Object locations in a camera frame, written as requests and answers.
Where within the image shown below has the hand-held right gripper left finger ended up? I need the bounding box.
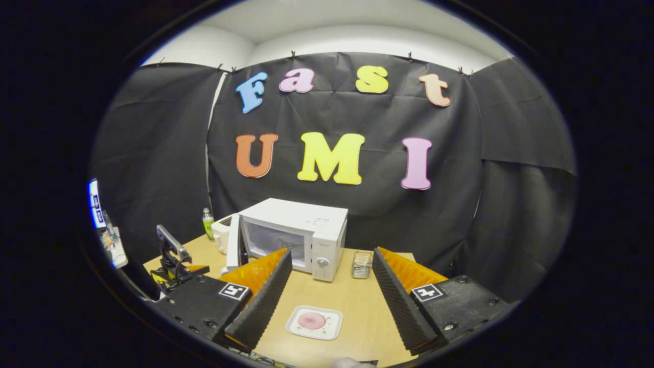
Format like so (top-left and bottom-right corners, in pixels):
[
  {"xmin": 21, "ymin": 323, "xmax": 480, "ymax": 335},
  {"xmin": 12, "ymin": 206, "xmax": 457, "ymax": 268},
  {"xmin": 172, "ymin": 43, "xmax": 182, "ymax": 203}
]
[{"xmin": 151, "ymin": 249, "xmax": 293, "ymax": 355}]

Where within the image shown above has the row of black cloth clips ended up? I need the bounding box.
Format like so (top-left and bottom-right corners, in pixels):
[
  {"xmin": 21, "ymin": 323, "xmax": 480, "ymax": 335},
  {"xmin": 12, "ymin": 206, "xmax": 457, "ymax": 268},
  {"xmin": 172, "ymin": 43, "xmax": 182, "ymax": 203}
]
[{"xmin": 156, "ymin": 50, "xmax": 516, "ymax": 76}]

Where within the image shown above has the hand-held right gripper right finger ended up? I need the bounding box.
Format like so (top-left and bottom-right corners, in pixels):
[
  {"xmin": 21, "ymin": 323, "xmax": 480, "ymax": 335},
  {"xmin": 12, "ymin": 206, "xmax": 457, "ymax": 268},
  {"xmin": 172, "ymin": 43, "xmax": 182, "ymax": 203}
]
[{"xmin": 371, "ymin": 247, "xmax": 511, "ymax": 357}]

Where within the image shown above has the white toaster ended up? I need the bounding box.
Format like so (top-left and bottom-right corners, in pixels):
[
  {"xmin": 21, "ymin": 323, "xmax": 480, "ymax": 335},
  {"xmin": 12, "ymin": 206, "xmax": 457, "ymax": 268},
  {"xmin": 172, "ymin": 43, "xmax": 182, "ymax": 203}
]
[{"xmin": 211, "ymin": 215, "xmax": 238, "ymax": 255}]

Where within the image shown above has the white microwave oven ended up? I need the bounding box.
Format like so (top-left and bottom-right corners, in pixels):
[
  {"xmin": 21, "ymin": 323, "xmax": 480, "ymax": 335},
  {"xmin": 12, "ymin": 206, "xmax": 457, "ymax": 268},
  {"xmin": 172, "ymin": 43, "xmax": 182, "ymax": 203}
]
[{"xmin": 221, "ymin": 198, "xmax": 349, "ymax": 283}]

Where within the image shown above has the white plate with pink food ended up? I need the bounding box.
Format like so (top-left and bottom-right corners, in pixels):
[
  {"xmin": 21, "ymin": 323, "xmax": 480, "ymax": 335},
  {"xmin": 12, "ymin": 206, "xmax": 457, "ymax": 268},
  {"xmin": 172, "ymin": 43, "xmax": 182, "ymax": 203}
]
[{"xmin": 285, "ymin": 305, "xmax": 343, "ymax": 341}]

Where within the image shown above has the white cluttered object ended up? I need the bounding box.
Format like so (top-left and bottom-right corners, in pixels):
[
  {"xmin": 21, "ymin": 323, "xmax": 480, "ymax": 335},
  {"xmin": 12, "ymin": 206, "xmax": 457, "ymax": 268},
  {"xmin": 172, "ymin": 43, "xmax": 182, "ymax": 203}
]
[{"xmin": 101, "ymin": 225, "xmax": 128, "ymax": 270}]

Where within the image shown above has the blue and white sign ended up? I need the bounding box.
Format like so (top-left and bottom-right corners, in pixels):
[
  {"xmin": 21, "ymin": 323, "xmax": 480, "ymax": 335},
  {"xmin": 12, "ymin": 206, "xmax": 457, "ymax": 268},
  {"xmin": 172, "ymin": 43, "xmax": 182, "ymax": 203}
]
[{"xmin": 88, "ymin": 178, "xmax": 107, "ymax": 229}]

